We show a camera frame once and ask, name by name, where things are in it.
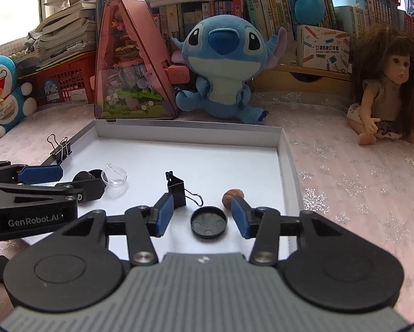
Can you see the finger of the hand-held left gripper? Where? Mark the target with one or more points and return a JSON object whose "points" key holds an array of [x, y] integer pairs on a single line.
{"points": [[91, 190], [41, 174]]}

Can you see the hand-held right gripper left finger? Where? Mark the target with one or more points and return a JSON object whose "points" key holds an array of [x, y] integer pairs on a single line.
{"points": [[163, 214]]}

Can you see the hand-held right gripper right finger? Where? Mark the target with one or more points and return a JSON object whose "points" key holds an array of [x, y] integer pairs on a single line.
{"points": [[241, 218]]}

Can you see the black round puck container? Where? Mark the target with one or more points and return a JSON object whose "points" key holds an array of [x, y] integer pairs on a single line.
{"points": [[80, 176]]}

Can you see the brown walnut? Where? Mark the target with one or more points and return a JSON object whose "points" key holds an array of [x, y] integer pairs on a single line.
{"points": [[232, 197]]}

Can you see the large black binder clip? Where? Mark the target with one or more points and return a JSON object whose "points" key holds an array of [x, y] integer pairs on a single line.
{"points": [[177, 190]]}

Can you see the clear plastic dome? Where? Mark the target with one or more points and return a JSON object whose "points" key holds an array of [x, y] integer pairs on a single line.
{"points": [[115, 176]]}

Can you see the black round lid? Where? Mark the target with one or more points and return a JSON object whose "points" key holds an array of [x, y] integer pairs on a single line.
{"points": [[208, 223]]}

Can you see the white cardboard box tray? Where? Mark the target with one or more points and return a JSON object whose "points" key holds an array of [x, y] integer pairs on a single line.
{"points": [[210, 159]]}

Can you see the small black binder clip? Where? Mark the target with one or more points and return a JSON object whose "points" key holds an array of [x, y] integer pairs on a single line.
{"points": [[60, 152]]}

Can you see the blue cat plush toy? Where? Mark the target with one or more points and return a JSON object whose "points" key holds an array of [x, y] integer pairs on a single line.
{"points": [[1, 93]]}

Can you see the red plastic basket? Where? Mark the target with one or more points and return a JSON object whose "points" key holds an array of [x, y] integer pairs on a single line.
{"points": [[61, 83]]}

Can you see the pink triangular display house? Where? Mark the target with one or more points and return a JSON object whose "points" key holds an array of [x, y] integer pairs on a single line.
{"points": [[131, 69]]}

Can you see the small pink box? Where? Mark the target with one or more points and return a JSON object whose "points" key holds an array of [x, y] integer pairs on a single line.
{"points": [[177, 74]]}

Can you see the wooden drawer unit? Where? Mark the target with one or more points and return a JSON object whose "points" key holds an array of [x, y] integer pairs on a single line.
{"points": [[279, 79]]}

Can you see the stack of books and papers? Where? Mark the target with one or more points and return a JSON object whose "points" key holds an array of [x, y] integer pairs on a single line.
{"points": [[68, 31]]}

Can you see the blue alien plush toy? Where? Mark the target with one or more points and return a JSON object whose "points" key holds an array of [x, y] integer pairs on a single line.
{"points": [[224, 62]]}

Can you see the white printed cardboard box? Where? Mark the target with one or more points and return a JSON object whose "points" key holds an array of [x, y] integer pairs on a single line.
{"points": [[323, 48]]}

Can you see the brown-haired baby doll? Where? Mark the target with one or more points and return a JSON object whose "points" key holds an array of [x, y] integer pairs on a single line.
{"points": [[387, 90]]}

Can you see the row of pale shelf books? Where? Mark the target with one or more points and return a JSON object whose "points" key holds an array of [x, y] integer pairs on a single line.
{"points": [[193, 17]]}

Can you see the row of colourful shelf books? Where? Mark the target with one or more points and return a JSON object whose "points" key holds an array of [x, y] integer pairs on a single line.
{"points": [[272, 0]]}

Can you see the blue plush ball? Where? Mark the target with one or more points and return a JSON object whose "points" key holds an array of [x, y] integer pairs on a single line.
{"points": [[310, 8]]}

